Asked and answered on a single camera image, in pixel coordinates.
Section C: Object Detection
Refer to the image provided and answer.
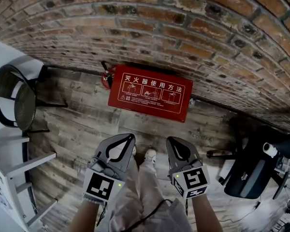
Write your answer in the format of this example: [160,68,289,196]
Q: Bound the black office chair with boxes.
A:
[206,116,290,201]

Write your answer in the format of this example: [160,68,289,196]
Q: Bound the black cable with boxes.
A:
[96,198,173,232]

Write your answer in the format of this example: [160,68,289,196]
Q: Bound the white cylindrical camera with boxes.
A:
[262,142,279,158]

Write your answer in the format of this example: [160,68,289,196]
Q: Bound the black wicker chair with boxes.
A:
[0,65,69,133]

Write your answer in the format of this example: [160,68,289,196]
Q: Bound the light trousers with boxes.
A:
[106,152,165,232]

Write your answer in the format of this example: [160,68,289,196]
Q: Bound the light grey shirt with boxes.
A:
[157,198,193,232]

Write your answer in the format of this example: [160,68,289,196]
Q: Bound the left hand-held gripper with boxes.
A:
[83,133,136,204]

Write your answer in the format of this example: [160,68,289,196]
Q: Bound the white bead bracelet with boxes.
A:
[83,194,107,204]

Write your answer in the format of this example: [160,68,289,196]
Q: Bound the red fire extinguisher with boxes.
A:
[101,60,116,90]

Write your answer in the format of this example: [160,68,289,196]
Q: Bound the person's right forearm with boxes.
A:
[190,194,225,232]

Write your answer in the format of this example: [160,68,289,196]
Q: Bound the person's left forearm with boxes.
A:
[67,199,110,232]

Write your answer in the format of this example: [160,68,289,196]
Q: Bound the red fire extinguisher box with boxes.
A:
[108,80,193,123]

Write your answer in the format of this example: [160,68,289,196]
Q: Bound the white desk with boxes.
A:
[0,134,58,232]

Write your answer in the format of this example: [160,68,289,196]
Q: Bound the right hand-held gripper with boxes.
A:
[166,136,211,200]

